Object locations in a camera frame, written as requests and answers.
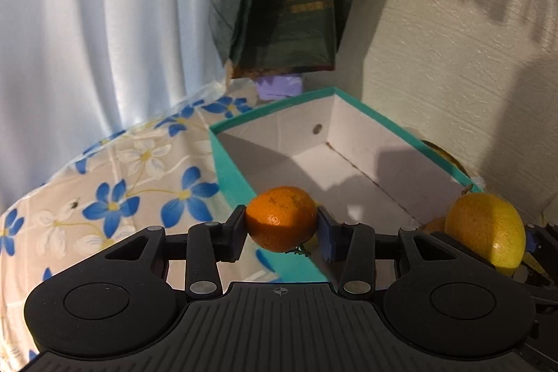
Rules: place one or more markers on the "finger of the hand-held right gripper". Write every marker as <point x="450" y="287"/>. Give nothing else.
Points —
<point x="532" y="237"/>

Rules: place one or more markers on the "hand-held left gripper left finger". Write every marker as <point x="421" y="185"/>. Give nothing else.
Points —
<point x="237" y="234"/>

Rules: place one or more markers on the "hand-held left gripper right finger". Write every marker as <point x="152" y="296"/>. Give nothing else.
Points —
<point x="327" y="239"/>

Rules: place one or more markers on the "yellow-green pear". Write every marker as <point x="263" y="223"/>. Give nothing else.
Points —
<point x="486" y="232"/>

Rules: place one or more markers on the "orange tangerine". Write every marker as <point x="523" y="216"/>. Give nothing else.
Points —
<point x="281" y="219"/>

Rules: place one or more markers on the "teal cardboard box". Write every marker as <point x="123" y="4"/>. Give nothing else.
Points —
<point x="296" y="163"/>

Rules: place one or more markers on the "blue floral tablecloth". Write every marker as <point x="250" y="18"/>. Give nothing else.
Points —
<point x="130" y="180"/>

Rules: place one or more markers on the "purple object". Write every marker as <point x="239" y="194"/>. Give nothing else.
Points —
<point x="281" y="86"/>

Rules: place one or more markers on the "white curtain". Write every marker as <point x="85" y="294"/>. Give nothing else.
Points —
<point x="87" y="27"/>

